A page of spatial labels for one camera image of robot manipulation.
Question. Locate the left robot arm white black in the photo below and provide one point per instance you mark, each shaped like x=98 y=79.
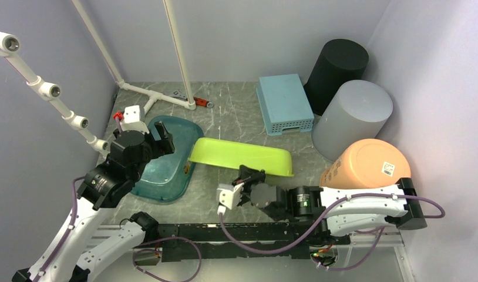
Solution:
x=94 y=200

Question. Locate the white pvc pipe frame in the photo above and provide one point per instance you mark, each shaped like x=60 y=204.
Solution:
x=50 y=92

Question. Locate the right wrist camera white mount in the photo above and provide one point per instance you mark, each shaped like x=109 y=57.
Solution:
x=228 y=196

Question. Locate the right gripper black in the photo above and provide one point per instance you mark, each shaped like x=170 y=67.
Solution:
x=248 y=175

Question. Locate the light blue plastic basket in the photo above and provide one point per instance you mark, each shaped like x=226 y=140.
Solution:
x=284 y=104

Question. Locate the small red clip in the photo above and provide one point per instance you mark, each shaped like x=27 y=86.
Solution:
x=203 y=103

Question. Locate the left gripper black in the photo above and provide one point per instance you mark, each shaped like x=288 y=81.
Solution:
x=164 y=145

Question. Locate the grey plastic bucket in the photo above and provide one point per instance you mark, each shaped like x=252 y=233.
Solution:
x=358 y=111

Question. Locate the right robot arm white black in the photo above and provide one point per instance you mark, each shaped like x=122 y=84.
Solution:
x=338 y=212

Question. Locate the orange plastic bucket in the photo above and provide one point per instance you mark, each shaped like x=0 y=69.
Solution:
x=366 y=164

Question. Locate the dark green plastic basket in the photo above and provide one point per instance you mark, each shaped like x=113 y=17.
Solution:
x=166 y=179

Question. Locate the aluminium rail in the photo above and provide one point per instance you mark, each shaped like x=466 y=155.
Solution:
x=268 y=233

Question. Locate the black plastic bucket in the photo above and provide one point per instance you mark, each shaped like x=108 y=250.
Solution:
x=340 y=61

